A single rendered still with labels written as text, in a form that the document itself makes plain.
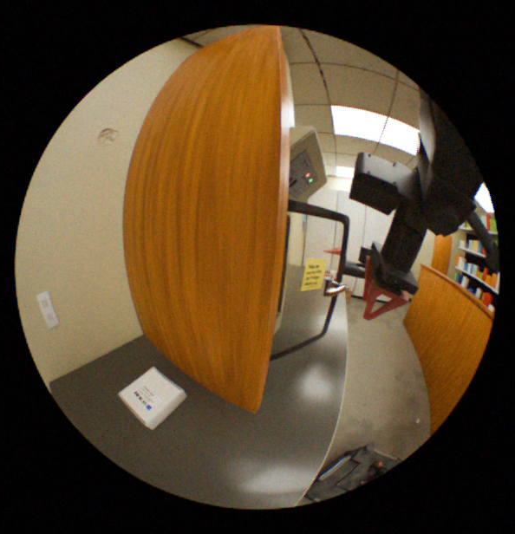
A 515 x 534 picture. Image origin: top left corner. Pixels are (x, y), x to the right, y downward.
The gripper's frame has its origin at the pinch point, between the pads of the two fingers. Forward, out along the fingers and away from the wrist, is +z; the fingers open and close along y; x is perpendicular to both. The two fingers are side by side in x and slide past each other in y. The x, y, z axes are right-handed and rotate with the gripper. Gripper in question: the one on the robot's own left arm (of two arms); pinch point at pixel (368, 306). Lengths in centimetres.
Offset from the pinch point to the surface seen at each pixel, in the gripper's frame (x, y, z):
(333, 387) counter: 9.0, 4.4, 27.9
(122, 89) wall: -79, 9, -61
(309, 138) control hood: -16.9, -5.2, -22.5
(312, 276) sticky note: -11.0, -10.2, 5.4
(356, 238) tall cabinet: 59, -296, 74
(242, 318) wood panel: -17.3, 10.9, 0.4
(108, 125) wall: -75, 11, -41
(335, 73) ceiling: -18, -90, -120
